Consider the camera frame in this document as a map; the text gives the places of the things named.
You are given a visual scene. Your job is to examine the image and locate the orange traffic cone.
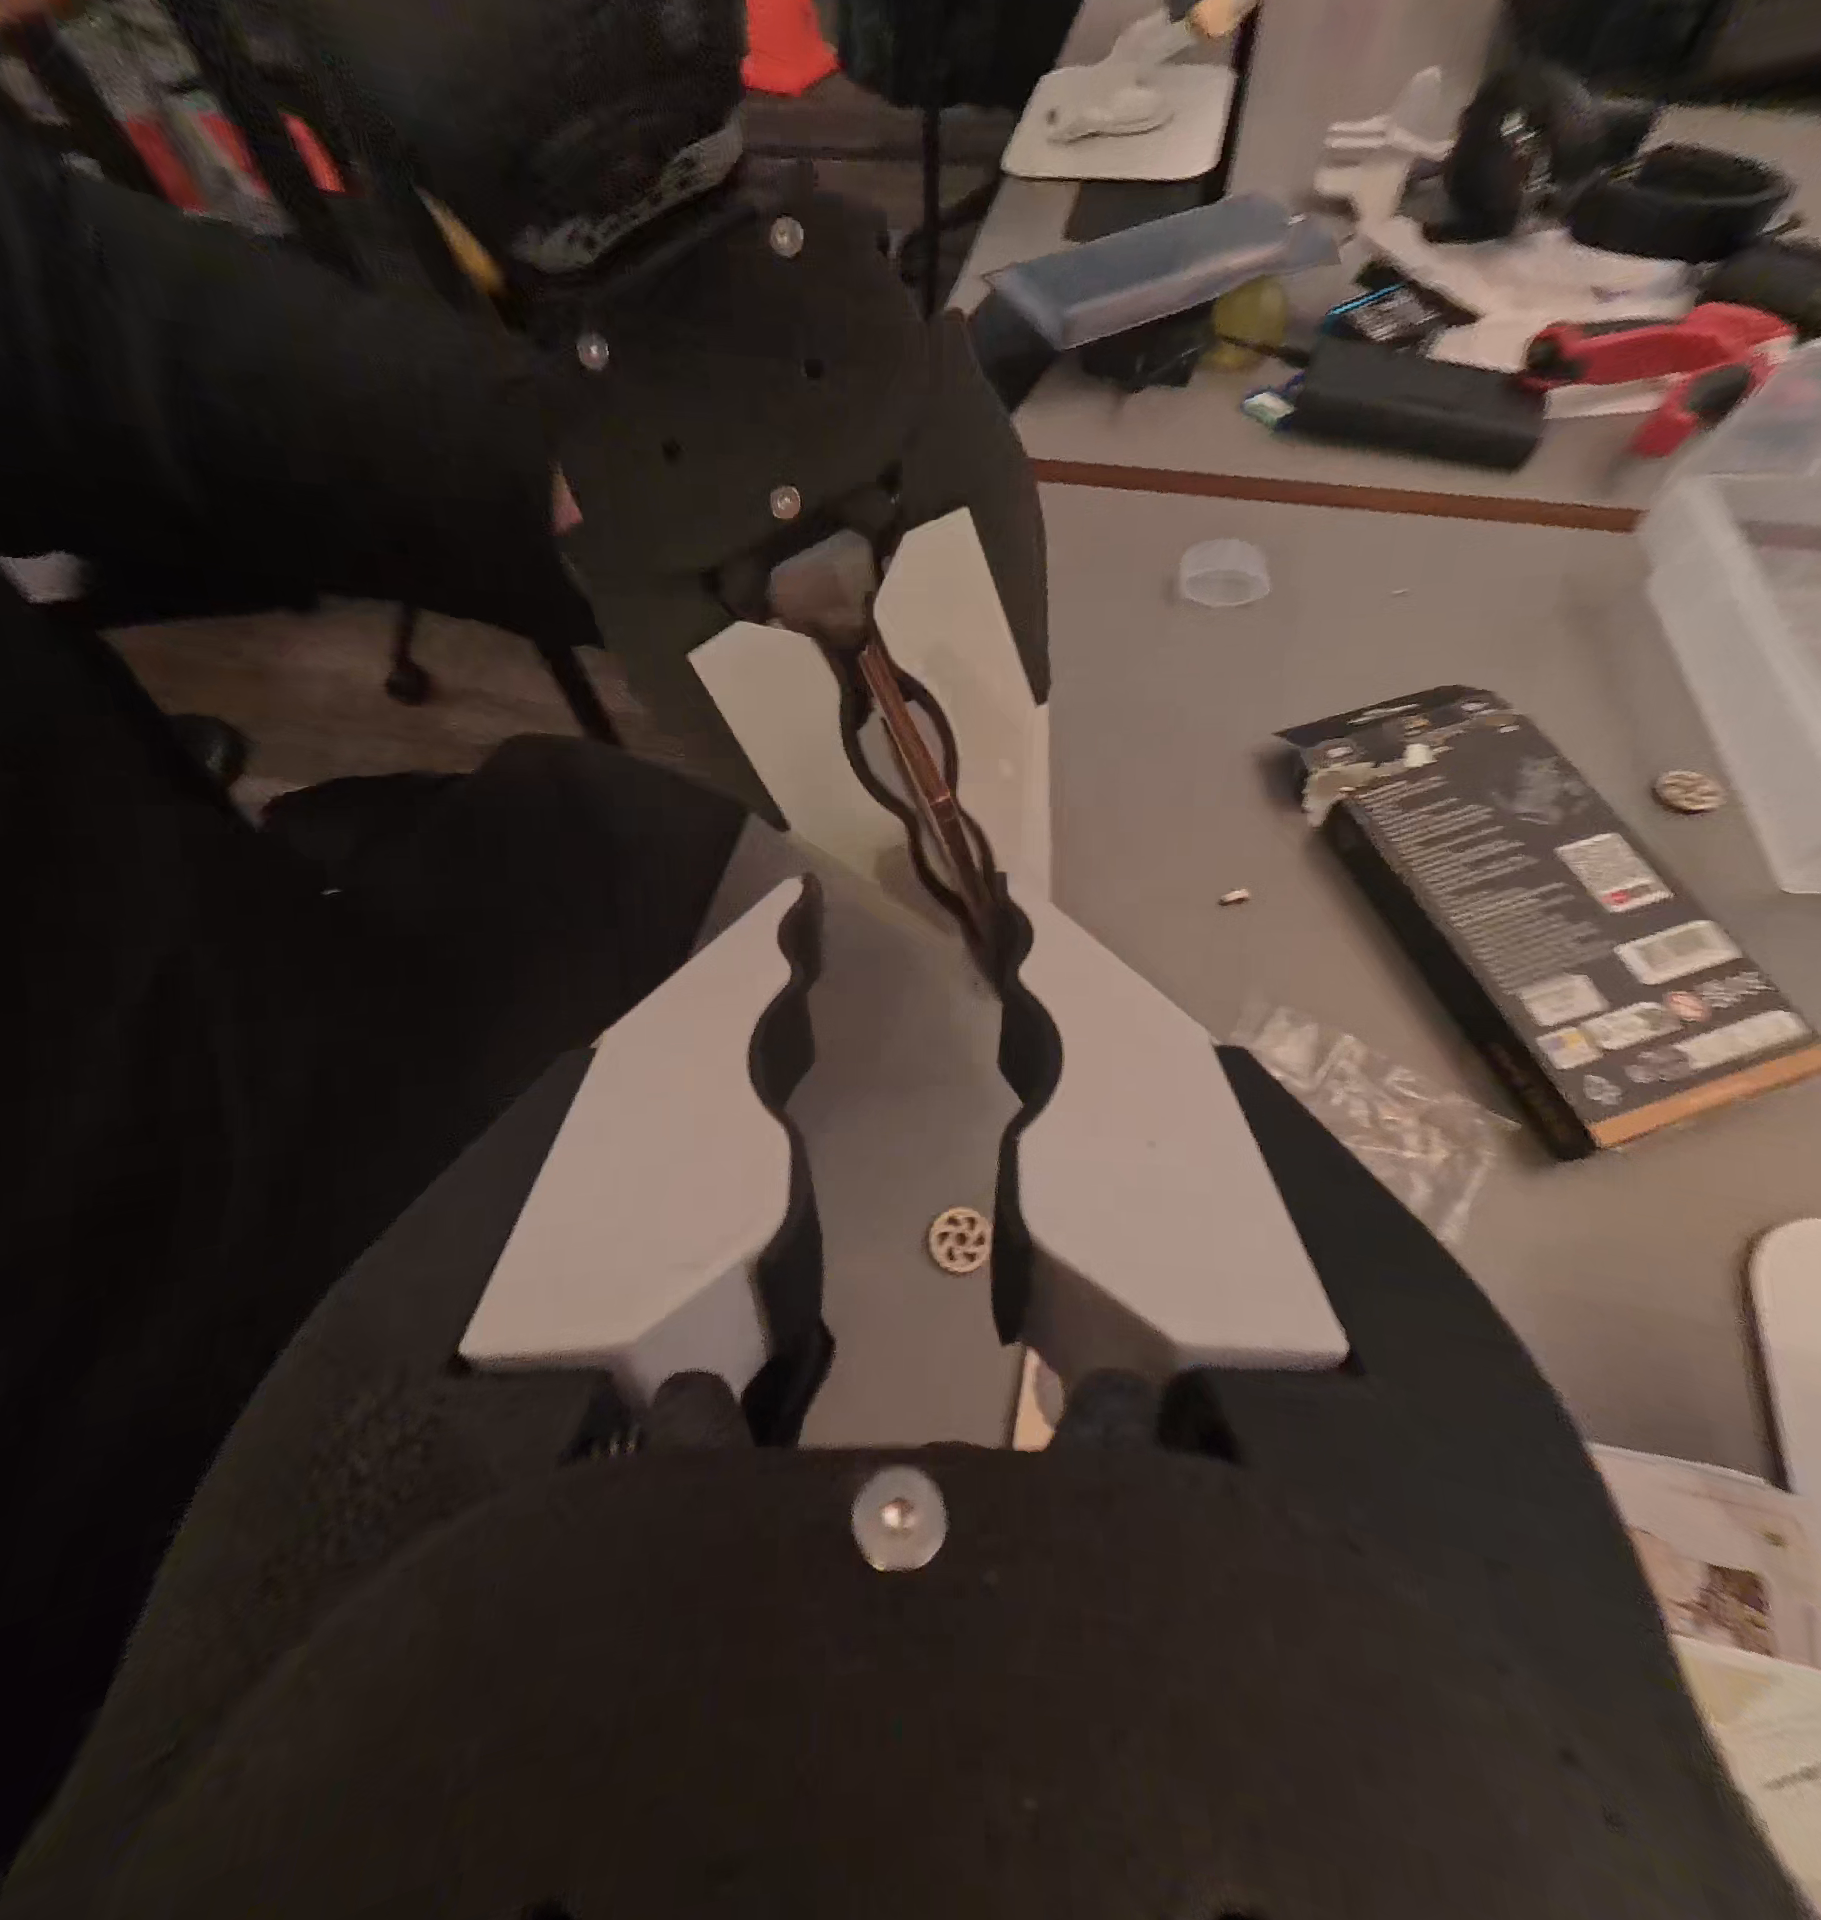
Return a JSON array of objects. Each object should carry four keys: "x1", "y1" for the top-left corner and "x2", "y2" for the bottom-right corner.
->
[{"x1": 733, "y1": 0, "x2": 849, "y2": 95}]

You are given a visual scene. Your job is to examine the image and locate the red handled tool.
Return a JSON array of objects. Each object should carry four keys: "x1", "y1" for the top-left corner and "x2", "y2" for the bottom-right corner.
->
[{"x1": 1517, "y1": 301, "x2": 1800, "y2": 461}]

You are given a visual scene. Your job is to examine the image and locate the wooden parts sheet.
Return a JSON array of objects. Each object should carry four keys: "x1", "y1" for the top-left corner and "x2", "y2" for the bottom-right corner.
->
[{"x1": 856, "y1": 642, "x2": 1007, "y2": 946}]

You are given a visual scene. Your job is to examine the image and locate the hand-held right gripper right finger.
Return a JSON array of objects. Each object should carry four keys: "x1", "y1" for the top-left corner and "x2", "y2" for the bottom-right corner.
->
[{"x1": 990, "y1": 871, "x2": 1350, "y2": 1450}]

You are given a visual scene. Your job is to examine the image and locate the white tablet stand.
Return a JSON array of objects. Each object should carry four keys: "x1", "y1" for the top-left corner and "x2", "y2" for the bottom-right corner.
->
[{"x1": 1739, "y1": 1216, "x2": 1821, "y2": 1492}]

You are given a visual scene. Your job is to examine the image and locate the clear plastic bag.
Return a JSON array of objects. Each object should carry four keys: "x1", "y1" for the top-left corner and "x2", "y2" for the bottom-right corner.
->
[{"x1": 1223, "y1": 999, "x2": 1517, "y2": 1249}]

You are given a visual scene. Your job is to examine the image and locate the white tray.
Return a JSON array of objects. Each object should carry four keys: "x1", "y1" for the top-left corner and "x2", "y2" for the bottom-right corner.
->
[{"x1": 997, "y1": 64, "x2": 1244, "y2": 184}]

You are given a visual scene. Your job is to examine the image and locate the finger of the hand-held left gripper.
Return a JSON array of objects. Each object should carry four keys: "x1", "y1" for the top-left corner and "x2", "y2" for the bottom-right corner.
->
[
  {"x1": 870, "y1": 500, "x2": 1054, "y2": 927},
  {"x1": 683, "y1": 615, "x2": 990, "y2": 935}
]

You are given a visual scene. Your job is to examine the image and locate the instruction booklet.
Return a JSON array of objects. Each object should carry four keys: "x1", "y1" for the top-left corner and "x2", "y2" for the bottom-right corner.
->
[{"x1": 1585, "y1": 1444, "x2": 1821, "y2": 1920}]

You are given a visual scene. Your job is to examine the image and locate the clear plastic storage box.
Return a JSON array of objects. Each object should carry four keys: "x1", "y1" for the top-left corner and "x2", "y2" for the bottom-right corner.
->
[{"x1": 1639, "y1": 331, "x2": 1821, "y2": 897}]

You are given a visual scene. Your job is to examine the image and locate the blue translucent case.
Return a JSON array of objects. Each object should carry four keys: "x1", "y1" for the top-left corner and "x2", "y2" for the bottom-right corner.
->
[{"x1": 986, "y1": 192, "x2": 1340, "y2": 346}]

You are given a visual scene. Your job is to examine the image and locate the person's left forearm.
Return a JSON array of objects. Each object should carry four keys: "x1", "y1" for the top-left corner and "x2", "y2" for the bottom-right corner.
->
[{"x1": 0, "y1": 91, "x2": 606, "y2": 645}]

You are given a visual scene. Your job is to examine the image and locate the black model kit box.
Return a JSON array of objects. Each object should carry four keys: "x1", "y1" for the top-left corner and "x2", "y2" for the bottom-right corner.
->
[{"x1": 1272, "y1": 685, "x2": 1821, "y2": 1159}]

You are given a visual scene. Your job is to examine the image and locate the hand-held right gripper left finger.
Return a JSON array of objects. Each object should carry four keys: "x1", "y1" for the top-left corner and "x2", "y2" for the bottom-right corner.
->
[{"x1": 456, "y1": 871, "x2": 838, "y2": 1450}]

